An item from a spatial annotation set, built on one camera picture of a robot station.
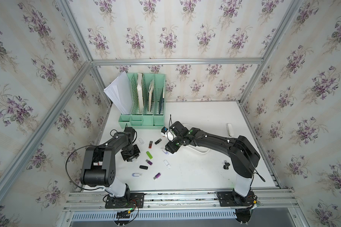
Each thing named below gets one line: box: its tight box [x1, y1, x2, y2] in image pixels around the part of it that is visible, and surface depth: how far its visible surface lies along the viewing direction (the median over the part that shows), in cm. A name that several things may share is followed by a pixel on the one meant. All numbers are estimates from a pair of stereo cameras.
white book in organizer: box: [136, 72, 144, 114], surface depth 100 cm
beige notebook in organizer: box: [148, 79, 154, 113], surface depth 103 cm
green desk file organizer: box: [118, 72, 166, 130], surface depth 106 cm
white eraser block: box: [226, 122, 234, 138], surface depth 100 cm
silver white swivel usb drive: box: [131, 172, 143, 177], surface depth 84 cm
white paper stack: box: [103, 70, 133, 115], surface depth 98 cm
